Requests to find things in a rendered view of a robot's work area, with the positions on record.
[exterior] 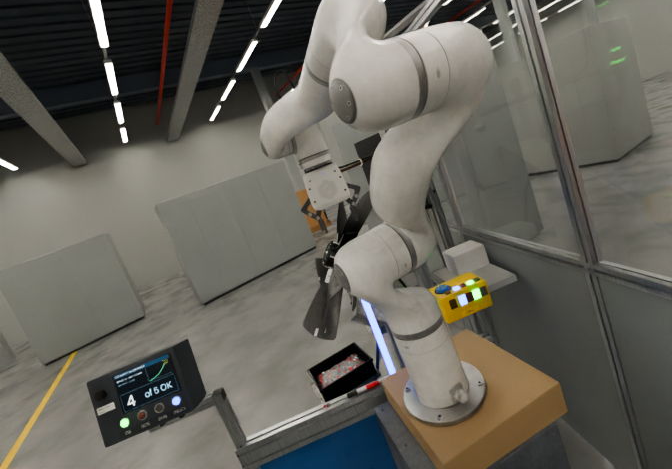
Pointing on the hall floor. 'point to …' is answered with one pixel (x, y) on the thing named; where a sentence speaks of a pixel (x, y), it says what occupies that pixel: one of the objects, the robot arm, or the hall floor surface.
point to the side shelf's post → (486, 324)
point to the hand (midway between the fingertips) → (339, 222)
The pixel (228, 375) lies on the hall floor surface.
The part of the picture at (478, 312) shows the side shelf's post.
